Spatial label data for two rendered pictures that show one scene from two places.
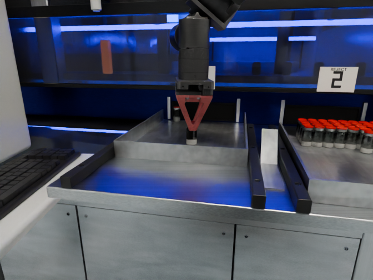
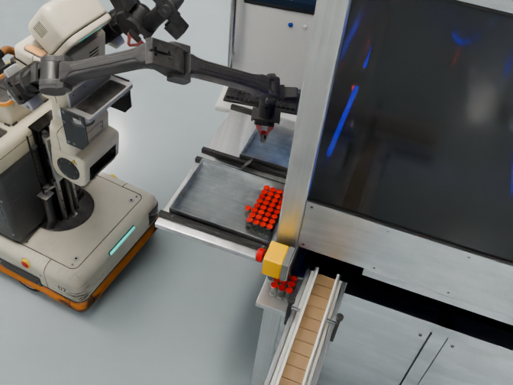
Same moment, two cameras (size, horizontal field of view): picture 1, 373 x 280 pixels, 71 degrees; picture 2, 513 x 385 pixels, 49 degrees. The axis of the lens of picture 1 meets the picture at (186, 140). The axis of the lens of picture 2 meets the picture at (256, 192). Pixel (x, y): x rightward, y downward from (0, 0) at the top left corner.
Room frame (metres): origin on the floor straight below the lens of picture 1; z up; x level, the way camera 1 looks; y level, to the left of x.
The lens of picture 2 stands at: (0.62, -1.59, 2.25)
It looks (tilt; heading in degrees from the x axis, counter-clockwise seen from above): 46 degrees down; 94
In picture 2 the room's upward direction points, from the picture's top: 7 degrees clockwise
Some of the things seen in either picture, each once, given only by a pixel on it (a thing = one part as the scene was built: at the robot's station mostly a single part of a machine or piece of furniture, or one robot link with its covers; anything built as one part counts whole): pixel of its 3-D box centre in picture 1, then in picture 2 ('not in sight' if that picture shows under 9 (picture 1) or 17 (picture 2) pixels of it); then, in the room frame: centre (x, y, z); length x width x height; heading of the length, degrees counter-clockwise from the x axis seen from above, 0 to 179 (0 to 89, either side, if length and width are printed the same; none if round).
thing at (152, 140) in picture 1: (193, 130); (295, 148); (0.64, -0.02, 0.90); 0.34 x 0.26 x 0.04; 169
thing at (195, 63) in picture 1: (193, 69); (266, 110); (0.52, -0.01, 1.05); 0.10 x 0.07 x 0.07; 4
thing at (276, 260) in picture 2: not in sight; (277, 260); (0.64, -0.62, 1.00); 0.08 x 0.07 x 0.07; 169
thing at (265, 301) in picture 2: not in sight; (285, 294); (0.68, -0.64, 0.87); 0.14 x 0.13 x 0.02; 169
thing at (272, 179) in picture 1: (271, 155); (233, 160); (0.43, -0.15, 0.91); 0.14 x 0.03 x 0.06; 168
